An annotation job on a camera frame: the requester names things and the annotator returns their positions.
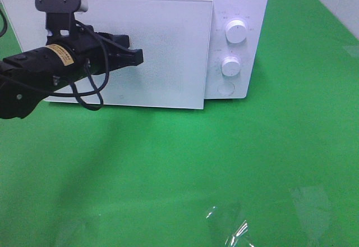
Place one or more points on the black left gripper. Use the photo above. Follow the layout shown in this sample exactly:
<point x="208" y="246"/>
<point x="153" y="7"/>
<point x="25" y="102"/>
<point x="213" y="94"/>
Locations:
<point x="84" y="45"/>

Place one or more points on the white microwave door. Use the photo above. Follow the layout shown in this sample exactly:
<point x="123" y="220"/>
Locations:
<point x="173" y="35"/>

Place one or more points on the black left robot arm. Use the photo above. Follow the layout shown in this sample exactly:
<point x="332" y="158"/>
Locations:
<point x="67" y="67"/>

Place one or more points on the white microwave oven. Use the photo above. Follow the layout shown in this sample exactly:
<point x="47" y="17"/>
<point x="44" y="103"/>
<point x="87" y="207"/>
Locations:
<point x="223" y="11"/>

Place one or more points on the lower white microwave knob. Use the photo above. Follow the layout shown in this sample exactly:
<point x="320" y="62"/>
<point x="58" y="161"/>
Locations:
<point x="231" y="66"/>

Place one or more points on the white microwave knob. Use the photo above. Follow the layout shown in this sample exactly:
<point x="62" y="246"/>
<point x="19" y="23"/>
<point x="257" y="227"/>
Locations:
<point x="236" y="31"/>
<point x="231" y="66"/>

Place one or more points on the upper white microwave knob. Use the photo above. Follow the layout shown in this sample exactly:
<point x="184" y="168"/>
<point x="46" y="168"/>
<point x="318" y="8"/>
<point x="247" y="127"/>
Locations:
<point x="236" y="31"/>

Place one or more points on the clear tape patch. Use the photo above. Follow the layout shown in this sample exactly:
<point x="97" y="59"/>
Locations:
<point x="227" y="223"/>
<point x="313" y="209"/>

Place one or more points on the clear tape patch right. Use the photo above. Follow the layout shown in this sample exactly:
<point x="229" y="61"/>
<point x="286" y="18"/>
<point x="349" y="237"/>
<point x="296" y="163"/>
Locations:
<point x="313" y="209"/>

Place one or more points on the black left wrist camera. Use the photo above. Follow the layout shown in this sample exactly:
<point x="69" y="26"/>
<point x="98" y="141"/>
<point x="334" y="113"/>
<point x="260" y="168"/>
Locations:
<point x="60" y="14"/>

